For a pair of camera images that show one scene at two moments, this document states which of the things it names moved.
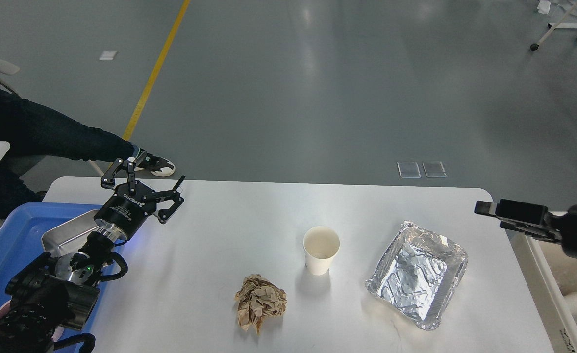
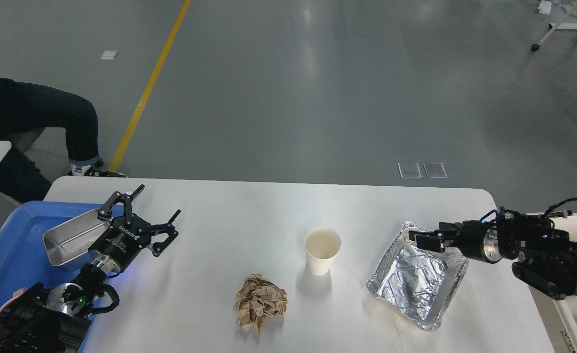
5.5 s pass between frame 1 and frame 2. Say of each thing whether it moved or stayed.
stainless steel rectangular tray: stayed
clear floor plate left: stayed
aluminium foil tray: stayed
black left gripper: moved
